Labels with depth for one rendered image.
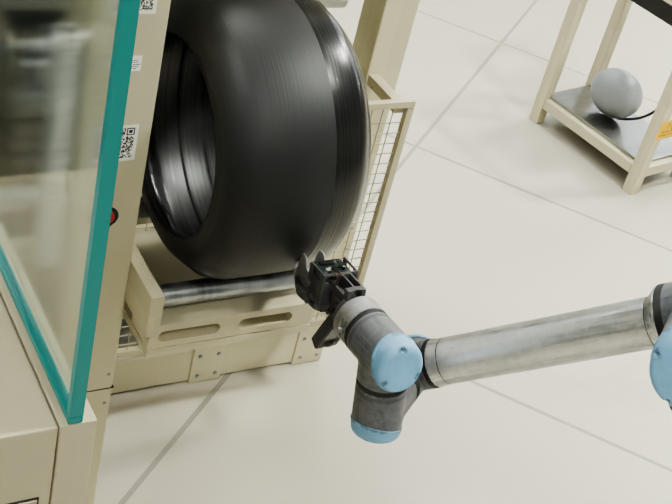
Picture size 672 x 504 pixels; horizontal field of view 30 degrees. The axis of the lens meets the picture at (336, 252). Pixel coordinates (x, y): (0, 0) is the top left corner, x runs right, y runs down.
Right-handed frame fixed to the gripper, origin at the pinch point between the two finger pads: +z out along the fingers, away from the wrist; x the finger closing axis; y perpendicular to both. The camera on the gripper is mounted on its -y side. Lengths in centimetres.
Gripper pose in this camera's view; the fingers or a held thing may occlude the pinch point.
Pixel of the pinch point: (300, 268)
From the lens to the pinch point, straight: 235.9
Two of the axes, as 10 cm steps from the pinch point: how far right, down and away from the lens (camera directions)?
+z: -4.7, -5.0, 7.3
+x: -8.7, 1.2, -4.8
